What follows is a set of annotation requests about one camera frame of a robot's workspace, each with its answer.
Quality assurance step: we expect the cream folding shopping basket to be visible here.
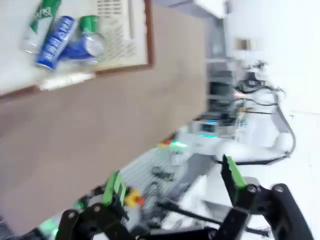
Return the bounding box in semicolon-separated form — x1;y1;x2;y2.
0;0;154;101

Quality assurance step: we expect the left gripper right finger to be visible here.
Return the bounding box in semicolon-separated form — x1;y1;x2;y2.
214;154;315;240

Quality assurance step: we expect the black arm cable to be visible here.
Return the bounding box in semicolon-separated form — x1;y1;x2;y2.
233;79;298;166

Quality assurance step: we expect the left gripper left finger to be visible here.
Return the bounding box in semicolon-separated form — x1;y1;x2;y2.
53;170;138;240

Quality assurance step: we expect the green drink can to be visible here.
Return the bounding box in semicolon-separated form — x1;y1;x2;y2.
79;14;101;38
21;0;62;55

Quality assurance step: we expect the grey equipment rack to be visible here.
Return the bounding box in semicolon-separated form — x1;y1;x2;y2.
205;17;237;114

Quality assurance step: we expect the grey control box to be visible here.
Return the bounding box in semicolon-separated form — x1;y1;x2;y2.
191;112;251;141

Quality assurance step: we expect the aluminium profile base plate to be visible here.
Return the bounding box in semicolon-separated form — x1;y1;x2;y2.
117;146;218;226

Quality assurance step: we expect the blue Pocari Sweat can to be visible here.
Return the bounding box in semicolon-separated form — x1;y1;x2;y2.
58;32;107;66
34;15;77;73

